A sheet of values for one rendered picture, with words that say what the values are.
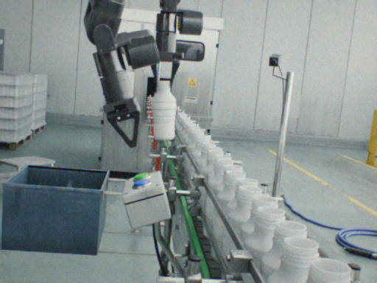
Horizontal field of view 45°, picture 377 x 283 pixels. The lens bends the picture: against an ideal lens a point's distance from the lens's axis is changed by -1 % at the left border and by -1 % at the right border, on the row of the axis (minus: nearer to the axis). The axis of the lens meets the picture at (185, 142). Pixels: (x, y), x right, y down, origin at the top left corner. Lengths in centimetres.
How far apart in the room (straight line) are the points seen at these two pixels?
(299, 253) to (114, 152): 532
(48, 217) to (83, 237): 13
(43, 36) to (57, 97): 146
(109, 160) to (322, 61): 747
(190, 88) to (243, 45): 587
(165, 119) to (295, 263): 85
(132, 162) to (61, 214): 427
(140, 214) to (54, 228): 70
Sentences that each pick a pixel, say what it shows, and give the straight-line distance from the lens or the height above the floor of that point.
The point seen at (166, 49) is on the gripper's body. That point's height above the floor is 140.
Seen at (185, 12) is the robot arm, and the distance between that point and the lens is 130.
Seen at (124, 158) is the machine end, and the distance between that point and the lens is 577.
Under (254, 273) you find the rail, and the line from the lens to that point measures 56.
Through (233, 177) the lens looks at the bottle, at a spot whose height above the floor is 116.
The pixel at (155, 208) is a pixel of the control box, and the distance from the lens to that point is 88.
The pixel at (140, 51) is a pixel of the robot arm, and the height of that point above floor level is 137.
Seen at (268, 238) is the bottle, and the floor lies 113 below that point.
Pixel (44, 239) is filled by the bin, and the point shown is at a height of 77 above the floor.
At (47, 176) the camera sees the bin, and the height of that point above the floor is 91.
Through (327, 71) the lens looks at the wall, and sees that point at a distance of 1206.
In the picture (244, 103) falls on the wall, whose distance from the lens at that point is 1146.
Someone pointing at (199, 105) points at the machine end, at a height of 103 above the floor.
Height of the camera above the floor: 132
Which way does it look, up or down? 8 degrees down
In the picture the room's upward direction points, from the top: 5 degrees clockwise
